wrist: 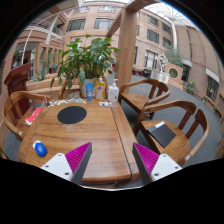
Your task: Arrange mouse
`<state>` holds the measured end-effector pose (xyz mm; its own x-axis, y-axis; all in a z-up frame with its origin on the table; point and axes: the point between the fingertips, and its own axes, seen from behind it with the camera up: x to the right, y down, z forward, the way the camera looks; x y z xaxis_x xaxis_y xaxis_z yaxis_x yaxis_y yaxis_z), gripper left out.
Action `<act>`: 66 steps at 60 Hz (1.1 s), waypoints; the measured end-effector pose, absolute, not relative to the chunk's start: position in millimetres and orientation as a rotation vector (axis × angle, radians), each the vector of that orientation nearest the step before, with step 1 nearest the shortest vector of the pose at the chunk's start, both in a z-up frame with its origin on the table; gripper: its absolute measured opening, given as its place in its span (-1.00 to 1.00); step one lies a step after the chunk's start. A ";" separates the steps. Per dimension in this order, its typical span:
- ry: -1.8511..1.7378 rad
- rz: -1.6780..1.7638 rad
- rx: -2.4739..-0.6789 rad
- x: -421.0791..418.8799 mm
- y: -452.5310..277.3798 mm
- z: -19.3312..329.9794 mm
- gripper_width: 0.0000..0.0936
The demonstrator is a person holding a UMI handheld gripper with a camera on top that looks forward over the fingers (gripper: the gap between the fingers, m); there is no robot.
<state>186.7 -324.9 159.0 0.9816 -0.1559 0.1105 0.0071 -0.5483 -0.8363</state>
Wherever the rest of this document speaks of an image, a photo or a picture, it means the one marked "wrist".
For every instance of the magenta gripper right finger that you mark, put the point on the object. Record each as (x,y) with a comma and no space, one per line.
(153,166)

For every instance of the white pump bottle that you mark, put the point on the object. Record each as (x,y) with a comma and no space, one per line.
(113,92)

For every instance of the wooden chair near right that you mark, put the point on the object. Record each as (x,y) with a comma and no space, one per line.
(179,149)

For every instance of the wooden chair left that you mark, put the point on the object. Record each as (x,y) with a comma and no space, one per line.
(16,107)

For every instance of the wooden pillar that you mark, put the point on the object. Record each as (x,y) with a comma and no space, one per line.
(126,22)

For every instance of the blue tube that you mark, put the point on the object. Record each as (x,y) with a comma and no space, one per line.
(89,90)

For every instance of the yellow bottle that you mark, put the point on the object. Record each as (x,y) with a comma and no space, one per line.
(100,89)

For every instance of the round black mouse pad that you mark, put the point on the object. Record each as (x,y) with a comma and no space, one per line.
(71,115)

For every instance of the potted green plant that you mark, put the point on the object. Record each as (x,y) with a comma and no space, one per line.
(84,62)

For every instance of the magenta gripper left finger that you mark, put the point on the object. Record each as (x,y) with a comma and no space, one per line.
(70,166)

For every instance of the wooden chair far right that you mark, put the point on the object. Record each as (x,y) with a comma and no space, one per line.
(159,91)

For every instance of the red white package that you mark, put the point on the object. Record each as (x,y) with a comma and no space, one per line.
(29,120)

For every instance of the black notebook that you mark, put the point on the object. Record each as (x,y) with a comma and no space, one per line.
(162,133)

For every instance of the wooden chair behind table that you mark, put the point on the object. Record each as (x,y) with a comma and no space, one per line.
(68,90)

